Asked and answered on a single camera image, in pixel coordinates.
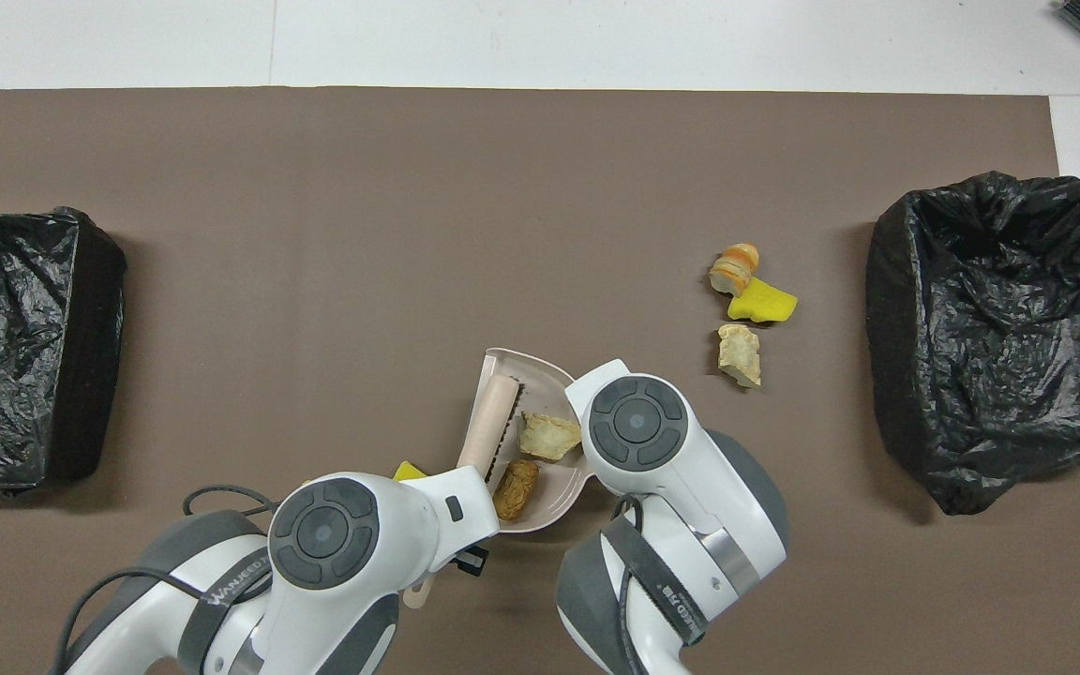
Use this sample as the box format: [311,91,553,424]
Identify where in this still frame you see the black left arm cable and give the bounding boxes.
[52,483,278,675]

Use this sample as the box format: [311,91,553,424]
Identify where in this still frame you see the brown table mat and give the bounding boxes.
[0,87,1080,675]

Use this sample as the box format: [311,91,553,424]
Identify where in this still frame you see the beige hand brush black bristles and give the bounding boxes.
[404,375,527,610]

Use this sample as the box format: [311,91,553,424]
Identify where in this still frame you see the orange brown bread nugget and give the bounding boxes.
[492,457,541,522]

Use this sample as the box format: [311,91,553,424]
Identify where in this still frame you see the beige plastic dustpan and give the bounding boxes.
[457,348,597,535]

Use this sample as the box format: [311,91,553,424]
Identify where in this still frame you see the orange striped bread piece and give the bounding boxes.
[709,242,761,297]

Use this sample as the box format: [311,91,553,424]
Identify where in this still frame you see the black bag lined bin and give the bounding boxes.
[0,206,128,498]
[865,171,1080,517]

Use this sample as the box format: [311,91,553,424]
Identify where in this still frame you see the beige foam chunk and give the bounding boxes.
[519,412,584,462]
[717,323,763,389]

